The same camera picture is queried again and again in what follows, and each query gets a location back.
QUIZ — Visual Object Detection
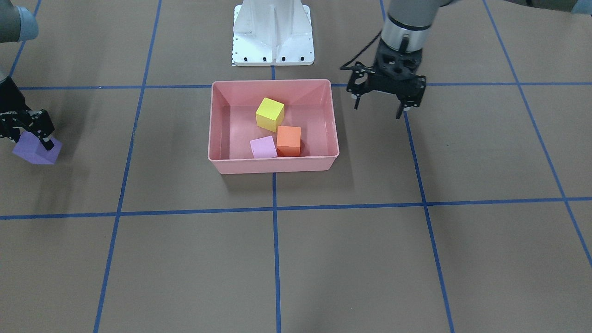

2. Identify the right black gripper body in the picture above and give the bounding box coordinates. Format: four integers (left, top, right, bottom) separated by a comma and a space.
0, 76, 55, 142

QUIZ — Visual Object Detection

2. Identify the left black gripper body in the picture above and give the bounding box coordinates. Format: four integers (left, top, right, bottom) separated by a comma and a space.
347, 39, 426, 109

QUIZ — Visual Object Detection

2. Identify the purple foam block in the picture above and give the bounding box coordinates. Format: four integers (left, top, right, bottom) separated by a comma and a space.
12, 131, 62, 165

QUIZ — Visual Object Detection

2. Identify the orange foam block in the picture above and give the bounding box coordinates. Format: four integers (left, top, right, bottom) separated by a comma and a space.
276, 126, 302, 157

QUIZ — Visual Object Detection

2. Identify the yellow foam block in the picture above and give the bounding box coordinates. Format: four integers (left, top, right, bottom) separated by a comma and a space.
255, 98, 285, 132

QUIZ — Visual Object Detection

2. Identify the pink foam block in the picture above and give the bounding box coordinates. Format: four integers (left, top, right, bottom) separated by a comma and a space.
250, 136, 278, 159

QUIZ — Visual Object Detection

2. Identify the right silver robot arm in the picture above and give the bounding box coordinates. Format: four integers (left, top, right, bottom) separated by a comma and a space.
0, 0, 55, 150

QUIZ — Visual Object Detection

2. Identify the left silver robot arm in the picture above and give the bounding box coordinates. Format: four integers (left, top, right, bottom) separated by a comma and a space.
341, 0, 453, 118

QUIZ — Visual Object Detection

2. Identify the pink plastic bin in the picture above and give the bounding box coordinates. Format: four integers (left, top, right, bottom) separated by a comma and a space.
208, 79, 339, 174

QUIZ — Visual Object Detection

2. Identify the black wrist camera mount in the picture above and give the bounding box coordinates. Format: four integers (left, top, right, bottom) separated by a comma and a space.
339, 61, 376, 74

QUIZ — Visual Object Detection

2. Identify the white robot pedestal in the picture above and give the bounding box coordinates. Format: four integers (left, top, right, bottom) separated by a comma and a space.
231, 0, 315, 66

